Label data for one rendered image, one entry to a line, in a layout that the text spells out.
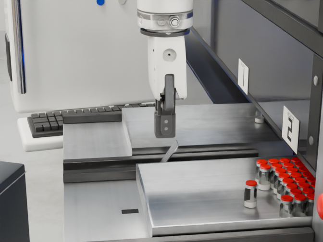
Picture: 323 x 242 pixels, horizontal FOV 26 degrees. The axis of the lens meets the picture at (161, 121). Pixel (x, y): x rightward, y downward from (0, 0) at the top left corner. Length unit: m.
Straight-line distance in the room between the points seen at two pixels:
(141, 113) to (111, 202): 0.44
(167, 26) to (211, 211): 0.37
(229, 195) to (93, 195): 0.25
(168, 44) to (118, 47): 0.97
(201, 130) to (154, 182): 0.30
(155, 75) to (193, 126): 0.62
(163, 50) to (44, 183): 2.52
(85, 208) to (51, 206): 2.01
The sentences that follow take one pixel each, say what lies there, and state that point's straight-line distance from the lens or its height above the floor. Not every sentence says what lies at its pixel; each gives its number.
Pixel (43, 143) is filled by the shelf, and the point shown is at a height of 0.80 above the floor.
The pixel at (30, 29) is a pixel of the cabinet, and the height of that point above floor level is 1.04.
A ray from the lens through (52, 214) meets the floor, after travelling 3.19.
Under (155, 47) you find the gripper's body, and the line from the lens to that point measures 1.03.
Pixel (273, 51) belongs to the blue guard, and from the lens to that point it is 1.33.
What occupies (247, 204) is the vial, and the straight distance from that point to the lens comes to 1.26.
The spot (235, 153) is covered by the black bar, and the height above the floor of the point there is 0.90.
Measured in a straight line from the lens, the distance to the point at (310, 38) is 1.13.
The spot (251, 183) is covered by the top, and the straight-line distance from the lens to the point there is 1.25.
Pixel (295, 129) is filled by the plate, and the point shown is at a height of 1.03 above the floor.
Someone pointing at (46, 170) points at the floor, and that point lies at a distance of 3.65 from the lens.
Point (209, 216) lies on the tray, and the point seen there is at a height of 0.88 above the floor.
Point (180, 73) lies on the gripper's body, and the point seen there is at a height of 1.16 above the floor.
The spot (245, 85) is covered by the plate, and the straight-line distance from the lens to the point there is 1.53.
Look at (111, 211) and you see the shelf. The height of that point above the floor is 0.88.
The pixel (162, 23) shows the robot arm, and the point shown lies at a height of 1.24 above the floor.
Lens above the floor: 1.44
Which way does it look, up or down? 20 degrees down
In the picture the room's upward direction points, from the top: straight up
